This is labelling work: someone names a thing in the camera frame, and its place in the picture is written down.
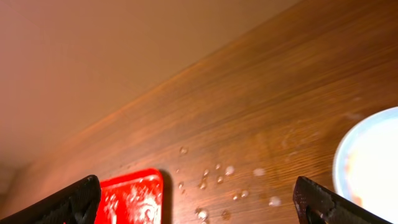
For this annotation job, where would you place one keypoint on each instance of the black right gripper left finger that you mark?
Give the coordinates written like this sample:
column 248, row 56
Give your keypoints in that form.
column 76, row 204

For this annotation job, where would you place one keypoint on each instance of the red plastic tray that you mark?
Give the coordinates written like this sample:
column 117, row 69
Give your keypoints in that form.
column 134, row 198

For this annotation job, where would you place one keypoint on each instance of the light blue plate top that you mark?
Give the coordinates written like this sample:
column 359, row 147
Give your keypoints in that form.
column 365, row 165

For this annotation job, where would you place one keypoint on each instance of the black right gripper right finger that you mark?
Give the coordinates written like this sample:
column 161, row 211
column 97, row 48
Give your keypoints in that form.
column 316, row 204

